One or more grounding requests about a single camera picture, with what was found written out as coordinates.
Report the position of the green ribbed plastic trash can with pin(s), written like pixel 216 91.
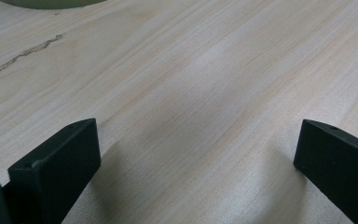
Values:
pixel 52 3

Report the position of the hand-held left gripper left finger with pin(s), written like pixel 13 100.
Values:
pixel 56 168

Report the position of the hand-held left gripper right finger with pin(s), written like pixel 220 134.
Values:
pixel 341 168

